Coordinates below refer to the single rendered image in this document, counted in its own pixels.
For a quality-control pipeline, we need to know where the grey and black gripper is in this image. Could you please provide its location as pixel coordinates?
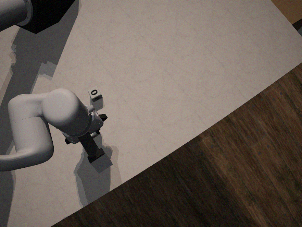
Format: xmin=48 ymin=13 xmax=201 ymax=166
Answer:
xmin=61 ymin=110 xmax=108 ymax=144

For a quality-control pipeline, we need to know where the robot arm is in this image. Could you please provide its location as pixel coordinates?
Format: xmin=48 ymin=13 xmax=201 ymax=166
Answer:
xmin=0 ymin=0 xmax=113 ymax=173

